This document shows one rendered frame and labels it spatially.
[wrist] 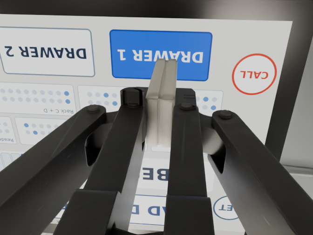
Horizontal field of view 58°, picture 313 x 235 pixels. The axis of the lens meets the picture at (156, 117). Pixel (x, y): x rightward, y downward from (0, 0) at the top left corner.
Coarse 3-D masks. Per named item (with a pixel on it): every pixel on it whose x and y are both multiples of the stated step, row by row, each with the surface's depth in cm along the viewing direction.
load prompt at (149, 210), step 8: (136, 200) 35; (144, 200) 35; (152, 200) 35; (160, 200) 35; (64, 208) 37; (136, 208) 36; (144, 208) 36; (152, 208) 36; (160, 208) 35; (56, 216) 37; (136, 216) 36; (144, 216) 36; (152, 216) 36; (160, 216) 36; (144, 224) 37; (152, 224) 37; (160, 224) 37
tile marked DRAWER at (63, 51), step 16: (0, 32) 26; (16, 32) 26; (32, 32) 26; (48, 32) 26; (64, 32) 26; (80, 32) 26; (0, 48) 27; (16, 48) 27; (32, 48) 27; (48, 48) 27; (64, 48) 27; (80, 48) 27; (16, 64) 28; (32, 64) 28; (48, 64) 28; (64, 64) 28; (80, 64) 27
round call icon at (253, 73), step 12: (240, 60) 26; (252, 60) 26; (264, 60) 26; (276, 60) 26; (240, 72) 27; (252, 72) 26; (264, 72) 26; (276, 72) 26; (240, 84) 27; (252, 84) 27; (264, 84) 27; (252, 96) 28; (264, 96) 27
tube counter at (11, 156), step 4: (0, 152) 33; (4, 152) 33; (8, 152) 33; (12, 152) 33; (16, 152) 33; (20, 152) 33; (24, 152) 33; (0, 156) 33; (4, 156) 33; (8, 156) 33; (12, 156) 33; (16, 156) 33; (0, 160) 34; (4, 160) 34; (8, 160) 34; (12, 160) 34; (0, 164) 34; (4, 164) 34; (8, 164) 34; (0, 168) 34; (84, 184) 34
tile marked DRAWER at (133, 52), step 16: (112, 32) 26; (128, 32) 26; (144, 32) 26; (160, 32) 25; (176, 32) 25; (192, 32) 25; (208, 32) 25; (112, 48) 26; (128, 48) 26; (144, 48) 26; (160, 48) 26; (176, 48) 26; (192, 48) 26; (208, 48) 26; (112, 64) 27; (128, 64) 27; (144, 64) 27; (192, 64) 27; (208, 64) 26; (192, 80) 27; (208, 80) 27
